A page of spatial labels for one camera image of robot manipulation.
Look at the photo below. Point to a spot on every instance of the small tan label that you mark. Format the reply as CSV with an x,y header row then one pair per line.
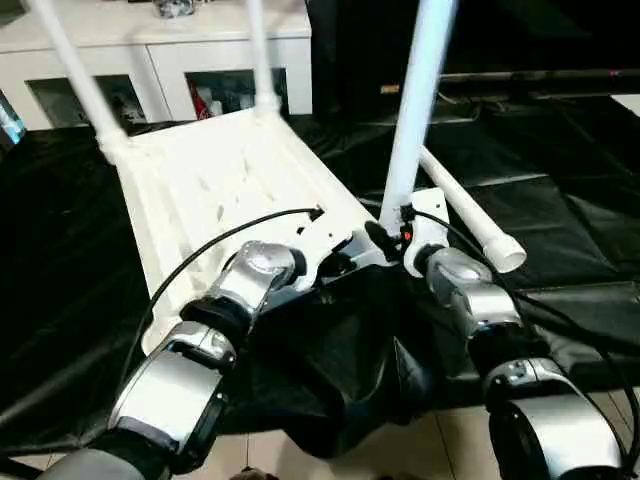
x,y
390,89

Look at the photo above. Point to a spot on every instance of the teal white patterned banner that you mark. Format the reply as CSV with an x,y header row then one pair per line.
x,y
10,120

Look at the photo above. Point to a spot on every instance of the white plastic table leg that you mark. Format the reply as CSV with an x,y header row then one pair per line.
x,y
80,80
420,110
475,210
262,60

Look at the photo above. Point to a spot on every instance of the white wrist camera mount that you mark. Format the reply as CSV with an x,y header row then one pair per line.
x,y
325,235
430,210

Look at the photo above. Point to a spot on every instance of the small brown rounded object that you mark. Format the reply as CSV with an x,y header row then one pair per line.
x,y
260,474

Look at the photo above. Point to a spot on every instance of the black backdrop cloth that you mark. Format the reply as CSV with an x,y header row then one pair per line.
x,y
525,30

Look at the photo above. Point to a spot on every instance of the white can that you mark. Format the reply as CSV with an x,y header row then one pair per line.
x,y
216,105

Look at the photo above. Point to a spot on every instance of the silver bowl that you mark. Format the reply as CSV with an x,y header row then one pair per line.
x,y
175,7

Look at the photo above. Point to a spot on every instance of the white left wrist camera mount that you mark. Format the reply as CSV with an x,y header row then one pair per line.
x,y
325,235

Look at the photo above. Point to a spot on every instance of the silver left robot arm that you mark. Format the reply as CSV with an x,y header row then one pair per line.
x,y
170,390

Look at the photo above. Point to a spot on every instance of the white plastic table top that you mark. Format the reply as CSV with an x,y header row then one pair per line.
x,y
200,175

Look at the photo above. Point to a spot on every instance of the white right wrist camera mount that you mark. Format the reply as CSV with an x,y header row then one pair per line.
x,y
430,210

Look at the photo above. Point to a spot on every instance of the red bottle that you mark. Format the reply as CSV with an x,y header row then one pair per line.
x,y
201,102

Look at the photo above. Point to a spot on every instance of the black mat cloth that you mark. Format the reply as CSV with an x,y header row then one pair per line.
x,y
50,250

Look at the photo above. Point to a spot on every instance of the white glass-door cabinet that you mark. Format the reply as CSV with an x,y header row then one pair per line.
x,y
150,45

